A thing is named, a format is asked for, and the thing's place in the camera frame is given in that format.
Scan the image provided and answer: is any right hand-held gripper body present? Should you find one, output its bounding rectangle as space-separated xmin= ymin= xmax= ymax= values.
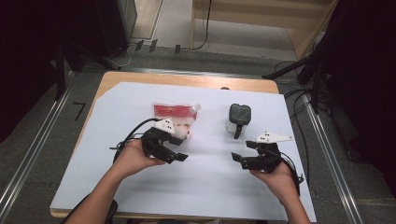
xmin=241 ymin=131 xmax=294 ymax=175

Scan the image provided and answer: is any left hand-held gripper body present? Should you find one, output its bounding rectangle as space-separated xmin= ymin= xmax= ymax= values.
xmin=140 ymin=118 xmax=177 ymax=165

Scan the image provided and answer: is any red and white spouted pouch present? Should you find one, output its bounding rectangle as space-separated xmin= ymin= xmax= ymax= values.
xmin=151 ymin=102 xmax=202 ymax=141

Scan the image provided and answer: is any clear jar with dark lid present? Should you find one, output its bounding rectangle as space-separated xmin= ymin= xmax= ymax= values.
xmin=225 ymin=103 xmax=252 ymax=140

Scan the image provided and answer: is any person's right hand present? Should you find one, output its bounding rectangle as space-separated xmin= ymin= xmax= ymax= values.
xmin=249 ymin=161 xmax=302 ymax=207

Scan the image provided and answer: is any person's left hand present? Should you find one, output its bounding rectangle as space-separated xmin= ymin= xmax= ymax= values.
xmin=111 ymin=139 xmax=166 ymax=181

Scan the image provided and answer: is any wooden table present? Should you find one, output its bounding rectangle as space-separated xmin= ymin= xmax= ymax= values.
xmin=49 ymin=70 xmax=281 ymax=220

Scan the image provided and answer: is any black stand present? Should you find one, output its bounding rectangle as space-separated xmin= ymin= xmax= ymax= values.
xmin=262 ymin=46 xmax=331 ymax=115
xmin=54 ymin=40 xmax=122 ymax=101

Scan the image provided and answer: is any black cabinet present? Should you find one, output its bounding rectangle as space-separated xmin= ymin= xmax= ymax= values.
xmin=94 ymin=0 xmax=138 ymax=59

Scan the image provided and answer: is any wooden shelf unit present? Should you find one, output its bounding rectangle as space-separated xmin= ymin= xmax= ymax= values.
xmin=191 ymin=0 xmax=340 ymax=60

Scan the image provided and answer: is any dark curtain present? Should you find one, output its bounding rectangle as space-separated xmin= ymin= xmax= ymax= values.
xmin=0 ymin=0 xmax=97 ymax=143
xmin=325 ymin=0 xmax=396 ymax=200

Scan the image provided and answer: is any left hand-held gripper cable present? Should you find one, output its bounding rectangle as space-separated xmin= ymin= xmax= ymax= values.
xmin=109 ymin=117 xmax=163 ymax=164

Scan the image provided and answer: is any hand-held gripper cable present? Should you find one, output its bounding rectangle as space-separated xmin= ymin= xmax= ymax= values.
xmin=274 ymin=148 xmax=305 ymax=198
xmin=109 ymin=117 xmax=163 ymax=164

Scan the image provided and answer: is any right hand-held gripper cable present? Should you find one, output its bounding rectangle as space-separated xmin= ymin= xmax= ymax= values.
xmin=274 ymin=148 xmax=305 ymax=198

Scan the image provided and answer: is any metal floor rail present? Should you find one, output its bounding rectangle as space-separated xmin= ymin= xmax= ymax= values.
xmin=303 ymin=92 xmax=363 ymax=224
xmin=0 ymin=73 xmax=76 ymax=216

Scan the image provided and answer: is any black floor cable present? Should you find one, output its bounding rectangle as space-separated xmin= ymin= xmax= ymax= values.
xmin=274 ymin=60 xmax=331 ymax=188

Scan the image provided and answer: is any hanging black cable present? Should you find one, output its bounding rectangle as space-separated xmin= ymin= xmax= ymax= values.
xmin=194 ymin=0 xmax=213 ymax=51

